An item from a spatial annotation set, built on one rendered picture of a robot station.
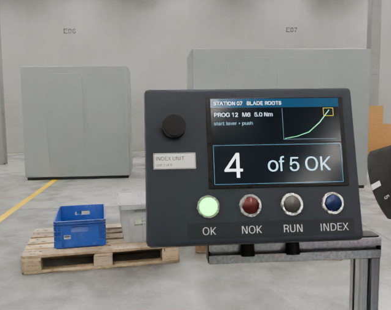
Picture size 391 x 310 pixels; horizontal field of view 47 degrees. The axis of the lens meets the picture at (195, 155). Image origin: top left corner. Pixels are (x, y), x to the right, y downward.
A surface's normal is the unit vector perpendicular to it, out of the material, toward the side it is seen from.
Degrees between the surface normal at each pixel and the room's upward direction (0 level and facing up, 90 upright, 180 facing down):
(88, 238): 90
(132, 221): 96
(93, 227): 90
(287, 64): 90
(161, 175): 75
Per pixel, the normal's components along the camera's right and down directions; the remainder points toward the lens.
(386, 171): -0.85, -0.18
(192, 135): 0.08, -0.16
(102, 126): 0.09, 0.11
